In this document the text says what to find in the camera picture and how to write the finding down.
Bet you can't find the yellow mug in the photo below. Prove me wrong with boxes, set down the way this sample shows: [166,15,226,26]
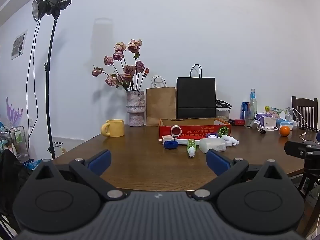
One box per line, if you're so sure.
[101,119,125,138]

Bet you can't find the dried pink roses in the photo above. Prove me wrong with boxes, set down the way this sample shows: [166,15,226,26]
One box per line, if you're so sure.
[92,39,150,92]

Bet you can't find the white spray bottle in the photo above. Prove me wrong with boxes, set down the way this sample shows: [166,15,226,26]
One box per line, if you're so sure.
[221,134,239,146]

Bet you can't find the clear plastic bottle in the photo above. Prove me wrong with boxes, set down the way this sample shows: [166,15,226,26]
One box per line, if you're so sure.
[245,89,258,127]

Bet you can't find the green spray bottle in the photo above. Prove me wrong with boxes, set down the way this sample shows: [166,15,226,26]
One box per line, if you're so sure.
[187,139,197,158]

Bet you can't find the dark wooden chair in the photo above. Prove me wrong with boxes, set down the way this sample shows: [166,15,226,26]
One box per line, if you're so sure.
[297,167,320,200]
[291,96,318,130]

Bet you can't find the clear container with black lid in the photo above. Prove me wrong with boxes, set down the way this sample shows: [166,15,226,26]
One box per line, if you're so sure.
[215,99,232,123]

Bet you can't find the black light cable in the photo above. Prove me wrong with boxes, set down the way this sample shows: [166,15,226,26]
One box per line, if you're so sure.
[25,20,42,149]

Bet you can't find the black cloth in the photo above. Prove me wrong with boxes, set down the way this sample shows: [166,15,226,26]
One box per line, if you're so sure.
[0,149,33,232]

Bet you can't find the translucent plastic container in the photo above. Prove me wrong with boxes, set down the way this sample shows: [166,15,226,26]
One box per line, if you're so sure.
[199,138,227,154]

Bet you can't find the black paper bag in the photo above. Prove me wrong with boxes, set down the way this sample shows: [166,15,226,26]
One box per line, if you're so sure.
[176,64,216,119]

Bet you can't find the blue packet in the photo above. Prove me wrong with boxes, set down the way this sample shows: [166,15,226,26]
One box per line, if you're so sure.
[24,159,43,171]

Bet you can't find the wall poster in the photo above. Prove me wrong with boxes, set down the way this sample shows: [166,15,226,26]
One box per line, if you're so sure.
[11,30,28,60]

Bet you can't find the black light stand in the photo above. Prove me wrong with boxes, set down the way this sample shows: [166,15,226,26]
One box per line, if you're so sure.
[45,17,59,159]

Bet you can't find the brown paper bag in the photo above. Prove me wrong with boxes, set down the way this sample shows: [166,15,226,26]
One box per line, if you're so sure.
[146,76,177,127]

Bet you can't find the blue drink can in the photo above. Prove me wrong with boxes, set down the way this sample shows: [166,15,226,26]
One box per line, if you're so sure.
[240,102,250,120]

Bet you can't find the white wall heater panel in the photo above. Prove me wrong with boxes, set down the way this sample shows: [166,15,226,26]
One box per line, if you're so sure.
[52,136,86,159]

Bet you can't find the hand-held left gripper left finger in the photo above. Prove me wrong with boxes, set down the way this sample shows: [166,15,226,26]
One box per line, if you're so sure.
[26,149,125,201]

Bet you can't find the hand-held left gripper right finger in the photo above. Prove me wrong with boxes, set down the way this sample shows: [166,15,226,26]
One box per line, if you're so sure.
[192,149,293,202]

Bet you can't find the red cardboard box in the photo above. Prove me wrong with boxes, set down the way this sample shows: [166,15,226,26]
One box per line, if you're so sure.
[158,118,232,143]

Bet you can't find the speckled ceramic vase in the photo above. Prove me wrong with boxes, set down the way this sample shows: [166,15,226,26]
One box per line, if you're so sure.
[126,90,145,127]

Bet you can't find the purple tissue pack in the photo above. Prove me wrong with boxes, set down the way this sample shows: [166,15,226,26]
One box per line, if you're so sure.
[255,113,277,128]

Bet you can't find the purple wall sticker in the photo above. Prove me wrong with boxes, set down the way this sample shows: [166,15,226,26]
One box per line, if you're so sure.
[6,97,24,128]

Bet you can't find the white charging cable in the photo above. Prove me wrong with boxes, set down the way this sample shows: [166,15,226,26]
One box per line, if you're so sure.
[299,131,320,142]

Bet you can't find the metal storage rack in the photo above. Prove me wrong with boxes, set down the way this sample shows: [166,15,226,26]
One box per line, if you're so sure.
[0,125,26,161]

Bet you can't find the black studio light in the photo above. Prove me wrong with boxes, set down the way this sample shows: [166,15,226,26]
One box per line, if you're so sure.
[32,0,72,22]

